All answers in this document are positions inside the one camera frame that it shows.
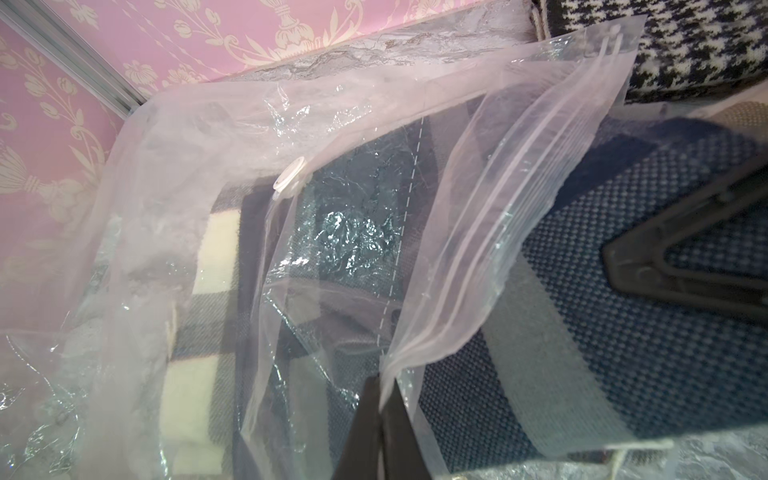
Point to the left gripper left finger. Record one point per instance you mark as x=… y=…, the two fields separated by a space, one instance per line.
x=360 y=456

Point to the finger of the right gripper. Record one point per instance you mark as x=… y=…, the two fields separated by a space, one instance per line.
x=635 y=261

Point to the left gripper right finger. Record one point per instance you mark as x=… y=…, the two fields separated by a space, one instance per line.
x=402 y=457

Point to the navy grey checked scarf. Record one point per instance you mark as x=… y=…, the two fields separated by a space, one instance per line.
x=506 y=339

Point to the black white houndstooth scarf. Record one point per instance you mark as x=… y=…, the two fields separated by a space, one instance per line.
x=688 y=48

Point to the clear plastic vacuum bag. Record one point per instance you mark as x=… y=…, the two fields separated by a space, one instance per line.
x=103 y=215

